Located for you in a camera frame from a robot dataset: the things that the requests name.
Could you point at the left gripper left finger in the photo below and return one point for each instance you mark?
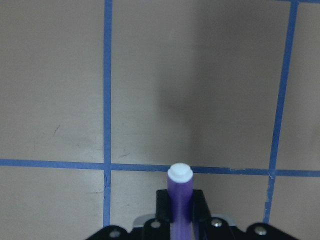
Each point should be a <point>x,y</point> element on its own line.
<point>146,227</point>

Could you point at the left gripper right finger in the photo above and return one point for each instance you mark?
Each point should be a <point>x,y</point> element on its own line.
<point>208,227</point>

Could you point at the purple pen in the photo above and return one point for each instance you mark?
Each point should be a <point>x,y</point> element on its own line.
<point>180,192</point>

